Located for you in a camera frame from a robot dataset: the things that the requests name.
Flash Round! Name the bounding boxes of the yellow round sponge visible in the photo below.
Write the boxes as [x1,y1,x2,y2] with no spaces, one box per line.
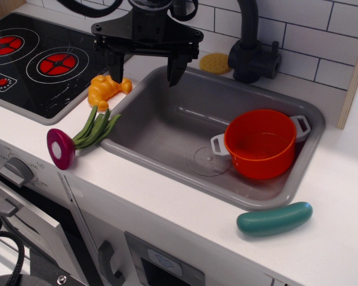
[199,53,231,75]

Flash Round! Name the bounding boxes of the grey plastic sink basin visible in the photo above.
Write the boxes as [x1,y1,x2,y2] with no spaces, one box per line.
[101,66,325,211]

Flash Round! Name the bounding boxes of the wooden side panel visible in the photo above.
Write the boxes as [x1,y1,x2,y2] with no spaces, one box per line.
[337,0,358,130]

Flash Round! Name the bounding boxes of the grey dishwasher panel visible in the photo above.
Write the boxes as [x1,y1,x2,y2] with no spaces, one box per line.
[124,232,205,286]

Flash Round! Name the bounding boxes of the purple toy beet green leaves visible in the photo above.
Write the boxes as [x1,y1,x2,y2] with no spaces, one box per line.
[46,105,122,171]

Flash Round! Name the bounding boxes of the dark grey toy faucet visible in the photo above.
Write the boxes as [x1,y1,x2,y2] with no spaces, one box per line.
[228,0,282,83]

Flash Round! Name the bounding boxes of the black toy stove top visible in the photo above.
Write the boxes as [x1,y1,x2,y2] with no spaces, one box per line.
[0,13,107,125]

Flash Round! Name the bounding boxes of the toy oven door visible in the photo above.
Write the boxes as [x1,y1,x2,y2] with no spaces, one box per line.
[0,181,86,283]

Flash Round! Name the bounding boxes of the teal toy cucumber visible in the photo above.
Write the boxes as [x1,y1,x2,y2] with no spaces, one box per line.
[236,202,313,237]

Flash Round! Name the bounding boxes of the orange toy pot grey handles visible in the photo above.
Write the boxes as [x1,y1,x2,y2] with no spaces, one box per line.
[210,109,311,179]

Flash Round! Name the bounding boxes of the grey cabinet door handle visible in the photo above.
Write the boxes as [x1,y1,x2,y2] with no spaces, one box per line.
[98,241,125,286]

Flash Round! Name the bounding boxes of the grey oven knob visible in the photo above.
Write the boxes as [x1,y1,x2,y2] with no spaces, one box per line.
[0,157,34,187]

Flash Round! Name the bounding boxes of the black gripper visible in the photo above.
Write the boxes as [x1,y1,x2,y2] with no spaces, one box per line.
[91,1,203,87]

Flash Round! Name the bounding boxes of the yellow toy croissant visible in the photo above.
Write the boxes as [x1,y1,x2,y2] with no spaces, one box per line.
[88,75,132,111]

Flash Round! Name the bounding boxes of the black braided cable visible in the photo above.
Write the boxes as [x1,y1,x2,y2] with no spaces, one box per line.
[0,231,26,286]

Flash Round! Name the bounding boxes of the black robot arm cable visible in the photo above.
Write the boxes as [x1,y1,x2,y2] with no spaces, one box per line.
[55,0,126,18]

